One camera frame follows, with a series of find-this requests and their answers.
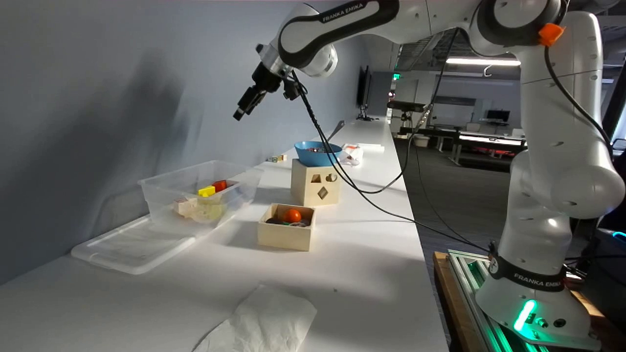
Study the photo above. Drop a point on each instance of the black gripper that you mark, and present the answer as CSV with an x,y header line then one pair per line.
x,y
265,83

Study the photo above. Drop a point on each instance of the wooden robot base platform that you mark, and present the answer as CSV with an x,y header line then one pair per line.
x,y
457,300

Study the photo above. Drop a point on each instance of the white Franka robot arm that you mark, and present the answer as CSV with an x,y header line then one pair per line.
x,y
561,163

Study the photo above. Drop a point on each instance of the blue bowl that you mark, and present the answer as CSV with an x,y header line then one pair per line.
x,y
318,155

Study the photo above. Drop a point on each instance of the wooden shape sorter box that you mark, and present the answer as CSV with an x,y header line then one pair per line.
x,y
314,188

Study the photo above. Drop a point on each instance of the light wooden open box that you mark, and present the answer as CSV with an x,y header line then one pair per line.
x,y
285,237

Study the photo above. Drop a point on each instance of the small pale item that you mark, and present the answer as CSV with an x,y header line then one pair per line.
x,y
277,159

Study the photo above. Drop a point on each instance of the red block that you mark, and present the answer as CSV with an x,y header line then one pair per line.
x,y
222,187

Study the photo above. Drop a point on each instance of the yellow block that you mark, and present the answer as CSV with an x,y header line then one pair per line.
x,y
207,192

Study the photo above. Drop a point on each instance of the orange ball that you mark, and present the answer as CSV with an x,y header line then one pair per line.
x,y
293,216

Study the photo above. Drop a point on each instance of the small white object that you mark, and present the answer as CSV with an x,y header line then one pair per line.
x,y
353,155

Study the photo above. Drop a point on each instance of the clear plastic container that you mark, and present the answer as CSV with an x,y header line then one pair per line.
x,y
164,196

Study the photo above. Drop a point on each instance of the clear plastic lid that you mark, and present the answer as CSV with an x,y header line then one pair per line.
x,y
130,247

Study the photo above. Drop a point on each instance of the background work tables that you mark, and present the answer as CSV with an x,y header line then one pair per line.
x,y
471,140

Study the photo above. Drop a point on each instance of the ceiling light strip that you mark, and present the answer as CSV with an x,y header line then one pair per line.
x,y
483,61

